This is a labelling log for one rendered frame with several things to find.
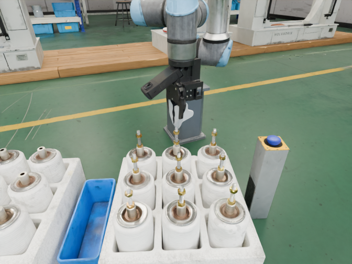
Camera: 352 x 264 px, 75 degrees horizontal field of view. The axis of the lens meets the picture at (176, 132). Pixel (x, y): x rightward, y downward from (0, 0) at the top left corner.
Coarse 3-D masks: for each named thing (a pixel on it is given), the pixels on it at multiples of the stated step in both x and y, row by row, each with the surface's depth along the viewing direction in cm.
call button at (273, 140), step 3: (270, 135) 70; (273, 135) 70; (267, 138) 69; (270, 138) 68; (273, 138) 68; (276, 138) 68; (279, 138) 69; (270, 141) 68; (273, 141) 67; (276, 141) 67; (279, 141) 67; (270, 144) 68; (273, 144) 68; (276, 144) 67
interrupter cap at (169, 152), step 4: (168, 148) 77; (172, 148) 77; (180, 148) 77; (184, 148) 77; (168, 152) 75; (172, 152) 76; (184, 152) 75; (168, 156) 74; (172, 156) 74; (184, 156) 74; (176, 160) 72
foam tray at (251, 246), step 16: (160, 160) 83; (192, 160) 83; (160, 176) 76; (160, 192) 70; (240, 192) 70; (112, 208) 65; (160, 208) 65; (208, 208) 65; (112, 224) 61; (160, 224) 61; (112, 240) 57; (160, 240) 57; (208, 240) 57; (256, 240) 57; (112, 256) 54; (128, 256) 54; (144, 256) 54; (160, 256) 54; (176, 256) 54; (192, 256) 54; (208, 256) 54; (224, 256) 54; (240, 256) 54; (256, 256) 54
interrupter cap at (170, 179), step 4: (168, 172) 67; (172, 172) 67; (184, 172) 67; (188, 172) 67; (168, 176) 66; (172, 176) 66; (184, 176) 66; (188, 176) 66; (168, 180) 64; (172, 180) 64; (184, 180) 64; (188, 180) 64; (172, 184) 63; (176, 184) 63; (180, 184) 63; (184, 184) 63; (188, 184) 63
